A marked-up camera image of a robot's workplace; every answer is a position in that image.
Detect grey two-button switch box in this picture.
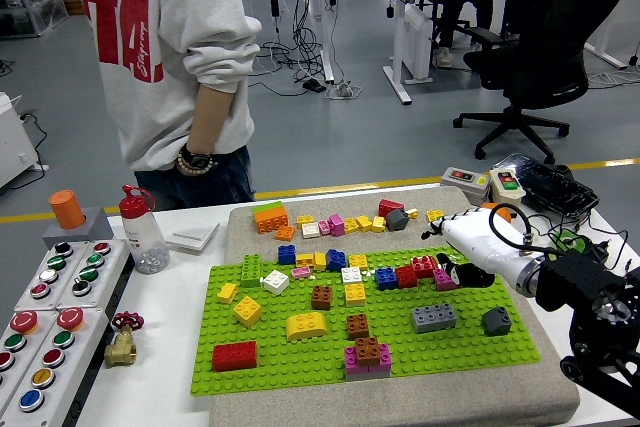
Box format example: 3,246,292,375
439,165,492,207

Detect grey box red mushroom button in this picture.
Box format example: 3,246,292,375
0,309,59,416
0,306,111,427

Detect lime green tall brick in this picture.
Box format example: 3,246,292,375
240,253,264,289

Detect green studded baseplate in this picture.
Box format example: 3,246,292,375
190,243,543,397

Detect clear bottle red cap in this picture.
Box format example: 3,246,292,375
118,183,172,275

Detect white cabinet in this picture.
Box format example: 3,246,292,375
0,91,51,191

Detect dark grey sloped brick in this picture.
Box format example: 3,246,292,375
384,207,411,233

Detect white floor adapter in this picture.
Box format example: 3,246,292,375
325,80,364,101

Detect black power adapter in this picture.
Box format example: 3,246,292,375
589,239,612,263

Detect tangle of desk cables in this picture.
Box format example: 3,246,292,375
239,0,361,98

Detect bead bracelet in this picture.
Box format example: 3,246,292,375
175,149,214,178

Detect grey flat base brick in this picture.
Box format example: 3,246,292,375
344,366,393,381

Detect black handheld controller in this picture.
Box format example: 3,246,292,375
492,152,600,221

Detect thin black wires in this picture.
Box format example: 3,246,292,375
524,211,631,268

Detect grey-brown foam mat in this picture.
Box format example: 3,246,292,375
208,185,582,427

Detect clear plastic crate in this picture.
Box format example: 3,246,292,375
0,0,70,40

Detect orange large brick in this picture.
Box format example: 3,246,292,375
252,206,291,235

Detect brass valve red handwheel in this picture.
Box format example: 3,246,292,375
103,310,146,368

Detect black wristwatch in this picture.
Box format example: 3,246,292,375
178,143,216,171

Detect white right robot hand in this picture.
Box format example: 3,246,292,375
421,207,546,293

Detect red long brick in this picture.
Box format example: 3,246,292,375
211,340,259,372

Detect grey square block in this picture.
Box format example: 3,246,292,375
42,206,115,250

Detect brown square brick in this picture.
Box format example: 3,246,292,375
354,336,382,367
346,314,371,340
310,284,334,311

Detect yellow arch brick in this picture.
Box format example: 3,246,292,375
284,311,329,342

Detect magenta wide brick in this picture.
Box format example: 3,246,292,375
343,341,394,375

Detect white desk leg frame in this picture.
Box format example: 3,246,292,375
583,0,640,71

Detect grey four-button box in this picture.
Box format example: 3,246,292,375
57,238,132,309
13,240,91,312

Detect white computer tower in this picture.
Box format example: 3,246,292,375
402,2,434,84

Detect white red-green switch box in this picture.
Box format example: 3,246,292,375
488,167,527,213

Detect black office chair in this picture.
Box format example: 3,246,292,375
452,0,639,161

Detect white wall switch plate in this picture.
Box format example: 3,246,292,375
165,220,221,254

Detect light grey long brick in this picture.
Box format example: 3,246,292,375
410,302,458,334

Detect orange cylinder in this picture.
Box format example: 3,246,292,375
48,189,87,230

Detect dark grey square brick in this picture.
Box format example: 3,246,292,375
481,306,513,337

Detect green translucent cup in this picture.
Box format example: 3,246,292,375
554,229,586,253

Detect orange fruit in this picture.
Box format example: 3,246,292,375
480,202,513,224

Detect seated person dark trousers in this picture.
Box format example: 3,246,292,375
430,0,526,71

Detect black robot hand cable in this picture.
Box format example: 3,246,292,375
488,202,566,256

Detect standing person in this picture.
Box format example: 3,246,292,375
64,0,264,212

